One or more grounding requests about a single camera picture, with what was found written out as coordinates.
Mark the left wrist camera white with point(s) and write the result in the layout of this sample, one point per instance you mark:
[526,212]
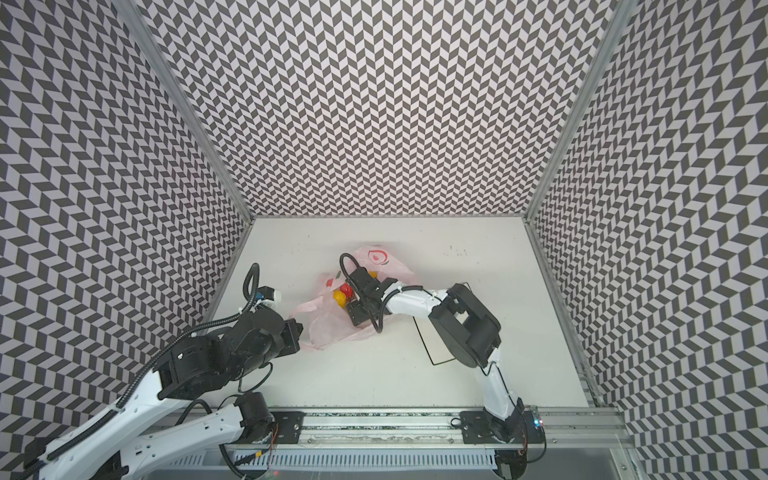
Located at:
[267,297]

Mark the aluminium rail frame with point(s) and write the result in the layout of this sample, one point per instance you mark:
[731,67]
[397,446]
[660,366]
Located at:
[586,442]

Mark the pink plastic bag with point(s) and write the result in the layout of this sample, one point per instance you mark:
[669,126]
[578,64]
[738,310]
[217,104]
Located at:
[325,318]

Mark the yellow fake pear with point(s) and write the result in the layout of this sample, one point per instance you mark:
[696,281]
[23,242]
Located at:
[340,298]

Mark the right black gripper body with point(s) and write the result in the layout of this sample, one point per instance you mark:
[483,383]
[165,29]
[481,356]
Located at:
[358,298]

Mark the white square mat black border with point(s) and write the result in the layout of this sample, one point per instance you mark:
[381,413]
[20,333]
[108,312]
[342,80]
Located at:
[436,350]

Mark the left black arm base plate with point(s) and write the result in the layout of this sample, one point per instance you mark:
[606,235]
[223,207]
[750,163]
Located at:
[281,427]

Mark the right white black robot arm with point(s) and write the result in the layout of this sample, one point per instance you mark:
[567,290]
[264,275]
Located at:
[469,331]

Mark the red fake apple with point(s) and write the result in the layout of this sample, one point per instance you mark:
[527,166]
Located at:
[347,290]

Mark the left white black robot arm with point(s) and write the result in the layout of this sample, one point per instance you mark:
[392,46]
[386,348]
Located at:
[117,443]

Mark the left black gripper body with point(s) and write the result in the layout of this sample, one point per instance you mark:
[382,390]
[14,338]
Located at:
[286,344]

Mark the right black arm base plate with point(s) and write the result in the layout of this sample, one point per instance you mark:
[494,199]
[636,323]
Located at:
[479,427]

